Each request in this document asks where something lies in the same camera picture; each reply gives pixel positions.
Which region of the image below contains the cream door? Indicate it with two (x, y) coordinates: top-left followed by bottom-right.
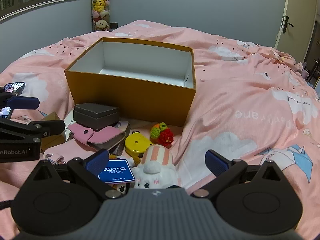
(274, 0), (320, 64)

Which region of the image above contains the pink pouch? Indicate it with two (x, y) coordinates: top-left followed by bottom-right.
(44, 139), (101, 166)

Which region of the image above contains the pink cloud-print duvet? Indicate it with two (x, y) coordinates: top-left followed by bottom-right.
(0, 20), (320, 240)

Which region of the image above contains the black door handle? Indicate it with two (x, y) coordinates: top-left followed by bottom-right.
(282, 16), (294, 34)

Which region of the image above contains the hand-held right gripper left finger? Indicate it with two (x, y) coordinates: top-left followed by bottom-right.
(32, 149), (122, 201)

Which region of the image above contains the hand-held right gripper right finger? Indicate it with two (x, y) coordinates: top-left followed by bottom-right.
(191, 149), (286, 201)

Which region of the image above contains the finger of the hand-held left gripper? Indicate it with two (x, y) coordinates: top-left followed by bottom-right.
(0, 92), (40, 109)
(0, 119), (66, 141)

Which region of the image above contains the blue card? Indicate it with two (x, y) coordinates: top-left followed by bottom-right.
(97, 158), (136, 183)

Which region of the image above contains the small brown cardboard box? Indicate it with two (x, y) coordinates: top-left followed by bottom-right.
(40, 112), (67, 153)

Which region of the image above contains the white paper sheet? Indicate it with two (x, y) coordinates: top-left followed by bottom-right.
(63, 116), (76, 132)

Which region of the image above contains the orange green red crochet toy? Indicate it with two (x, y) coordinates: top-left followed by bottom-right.
(150, 122), (174, 145)

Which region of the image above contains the white plush with striped hat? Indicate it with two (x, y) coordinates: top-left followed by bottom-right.
(131, 145), (179, 190)

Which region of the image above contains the column of plush toys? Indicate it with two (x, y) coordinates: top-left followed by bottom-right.
(92, 0), (112, 32)

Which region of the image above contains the orange cardboard box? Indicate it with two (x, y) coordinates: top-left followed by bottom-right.
(64, 37), (197, 127)

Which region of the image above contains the dark grey lidded box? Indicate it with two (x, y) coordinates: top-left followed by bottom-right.
(73, 102), (120, 131)

